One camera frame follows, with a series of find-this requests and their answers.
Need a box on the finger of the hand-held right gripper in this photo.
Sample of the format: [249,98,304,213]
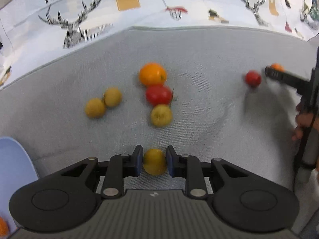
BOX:
[264,66,311,90]

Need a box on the small red tomato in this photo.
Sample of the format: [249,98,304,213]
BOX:
[245,70,262,88]

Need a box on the light blue plate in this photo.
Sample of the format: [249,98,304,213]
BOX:
[0,136,40,239]

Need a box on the yellow round fruit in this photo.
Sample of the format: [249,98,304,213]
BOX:
[85,98,107,119]
[150,104,173,127]
[103,87,122,108]
[143,149,167,176]

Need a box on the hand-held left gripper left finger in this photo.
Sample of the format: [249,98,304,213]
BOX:
[60,145,144,200]

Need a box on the orange with loose peel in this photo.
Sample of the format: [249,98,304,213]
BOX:
[0,216,10,238]

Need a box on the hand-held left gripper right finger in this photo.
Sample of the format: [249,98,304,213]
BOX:
[166,145,250,200]

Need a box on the large orange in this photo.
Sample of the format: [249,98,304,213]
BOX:
[139,62,167,87]

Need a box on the person's right hand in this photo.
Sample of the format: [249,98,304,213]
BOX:
[292,113,317,141]

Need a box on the large red tomato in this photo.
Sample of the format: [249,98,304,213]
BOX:
[145,84,173,107]

